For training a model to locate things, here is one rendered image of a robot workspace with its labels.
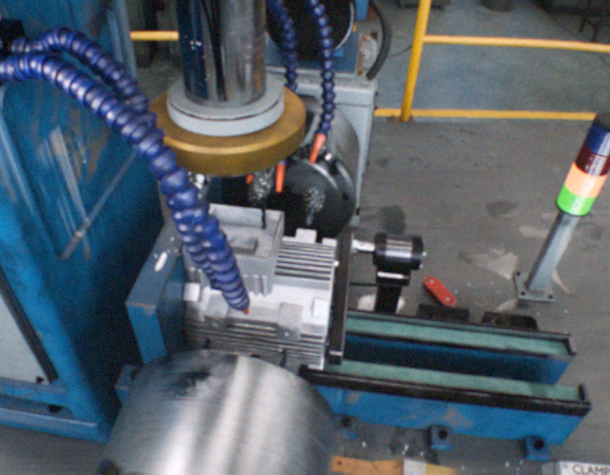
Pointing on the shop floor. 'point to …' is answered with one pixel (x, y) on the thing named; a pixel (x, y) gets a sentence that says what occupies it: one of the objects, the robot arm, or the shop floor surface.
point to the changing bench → (598, 22)
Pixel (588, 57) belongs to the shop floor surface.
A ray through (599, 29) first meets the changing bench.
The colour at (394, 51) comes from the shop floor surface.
